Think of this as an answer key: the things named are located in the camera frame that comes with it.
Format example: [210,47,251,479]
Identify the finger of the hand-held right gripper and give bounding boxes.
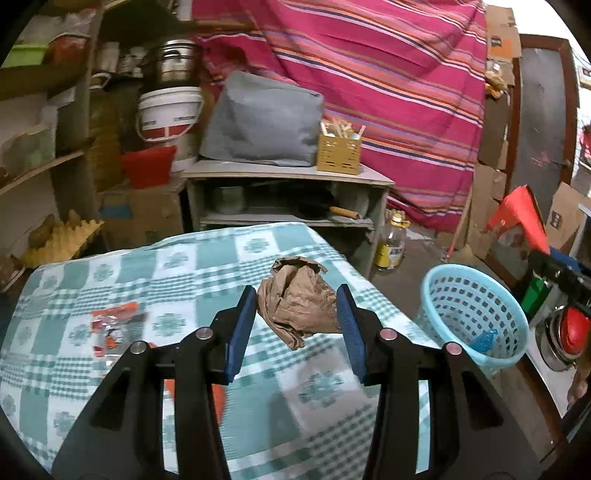
[527,250,566,282]

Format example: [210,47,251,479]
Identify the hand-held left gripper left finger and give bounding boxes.
[51,285,257,480]

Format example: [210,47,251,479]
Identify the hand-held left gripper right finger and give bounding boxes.
[335,284,541,480]

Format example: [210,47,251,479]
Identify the brown paper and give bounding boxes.
[256,256,342,352]

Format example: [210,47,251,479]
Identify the light blue plastic basket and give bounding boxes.
[418,264,530,374]

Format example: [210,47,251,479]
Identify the green plastic container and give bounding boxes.
[522,272,555,319]

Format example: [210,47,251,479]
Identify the red bowl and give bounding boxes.
[561,307,591,358]

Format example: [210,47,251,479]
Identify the orange red plastic bag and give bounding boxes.
[485,185,550,259]

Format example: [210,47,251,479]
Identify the metal bowl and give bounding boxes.
[538,314,583,372]

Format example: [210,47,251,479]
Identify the yellow oil bottle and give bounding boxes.
[374,215,411,271]

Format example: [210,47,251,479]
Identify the green checked tablecloth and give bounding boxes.
[0,222,444,480]

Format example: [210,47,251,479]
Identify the clear wrapper with orange print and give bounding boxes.
[90,302,148,358]

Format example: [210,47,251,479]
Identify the black frying pan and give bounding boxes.
[295,198,334,221]

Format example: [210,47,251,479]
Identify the small grey pot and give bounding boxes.
[212,187,245,214]

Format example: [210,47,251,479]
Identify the cardboard box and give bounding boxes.
[99,178,185,250]

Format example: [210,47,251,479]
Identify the small wooden cabinet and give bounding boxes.
[181,159,396,278]

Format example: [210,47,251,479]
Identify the yellow utensil holder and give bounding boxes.
[316,119,365,175]

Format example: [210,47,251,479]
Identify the red plastic basket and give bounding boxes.
[121,145,177,189]

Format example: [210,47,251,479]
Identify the yellow egg carton tray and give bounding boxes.
[23,210,105,268]

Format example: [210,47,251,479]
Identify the grey cushion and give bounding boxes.
[199,70,325,167]

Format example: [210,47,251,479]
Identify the potato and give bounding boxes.
[30,217,61,245]

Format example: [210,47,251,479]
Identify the white bucket with red label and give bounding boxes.
[135,86,205,144]

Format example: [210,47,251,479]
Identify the pink striped blanket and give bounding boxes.
[191,0,488,234]

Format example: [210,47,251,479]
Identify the large yellow oil jug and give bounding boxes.
[90,74,139,153]

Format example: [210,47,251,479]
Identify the wooden shelf unit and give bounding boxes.
[0,0,107,296]

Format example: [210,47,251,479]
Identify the metal cooking pot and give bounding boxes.
[154,39,200,86]

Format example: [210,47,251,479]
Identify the clear plastic container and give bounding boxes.
[0,124,56,171]

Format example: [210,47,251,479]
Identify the green plastic tub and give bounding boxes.
[2,44,49,68]

